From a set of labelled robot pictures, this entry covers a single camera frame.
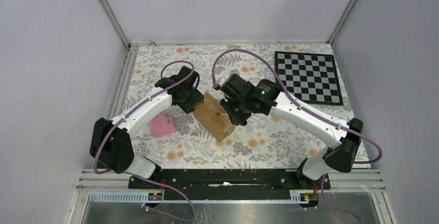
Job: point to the floral patterned table mat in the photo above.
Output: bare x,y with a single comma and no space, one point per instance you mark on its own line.
265,142

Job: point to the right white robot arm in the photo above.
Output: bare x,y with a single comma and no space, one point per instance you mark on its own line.
339,135

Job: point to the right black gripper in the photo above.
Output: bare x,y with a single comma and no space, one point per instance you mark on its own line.
226,103

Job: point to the brown cardboard express box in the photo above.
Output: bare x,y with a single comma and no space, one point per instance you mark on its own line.
205,113

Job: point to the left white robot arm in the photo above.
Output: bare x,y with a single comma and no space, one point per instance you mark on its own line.
111,146

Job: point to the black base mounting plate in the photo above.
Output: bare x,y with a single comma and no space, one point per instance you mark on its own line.
227,183

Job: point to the grey slotted cable duct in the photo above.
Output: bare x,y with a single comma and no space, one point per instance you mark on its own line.
157,197

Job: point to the black white chessboard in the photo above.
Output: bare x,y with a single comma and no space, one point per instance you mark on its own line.
312,78

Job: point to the pink plastic bag package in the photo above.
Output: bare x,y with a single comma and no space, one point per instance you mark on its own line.
162,125

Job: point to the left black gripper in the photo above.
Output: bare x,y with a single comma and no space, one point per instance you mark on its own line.
196,96

